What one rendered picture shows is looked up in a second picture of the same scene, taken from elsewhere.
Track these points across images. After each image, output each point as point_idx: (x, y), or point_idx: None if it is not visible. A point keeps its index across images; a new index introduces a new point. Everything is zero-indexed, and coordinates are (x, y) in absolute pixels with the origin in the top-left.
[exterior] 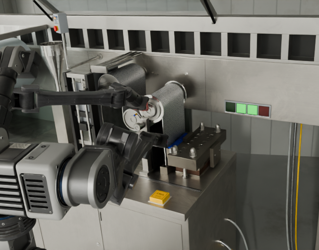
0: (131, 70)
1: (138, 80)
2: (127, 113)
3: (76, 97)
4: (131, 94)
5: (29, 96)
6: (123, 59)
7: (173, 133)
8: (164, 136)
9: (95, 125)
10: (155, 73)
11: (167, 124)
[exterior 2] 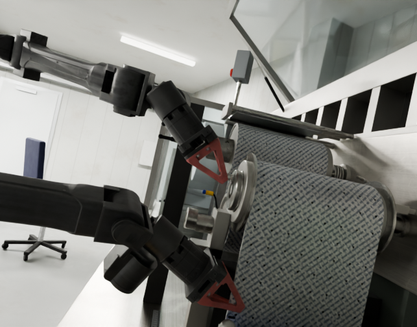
0: (296, 141)
1: (301, 165)
2: (225, 204)
3: (59, 60)
4: (156, 91)
5: (17, 43)
6: (291, 119)
7: (288, 305)
8: (210, 265)
9: (168, 203)
10: (360, 178)
11: (265, 255)
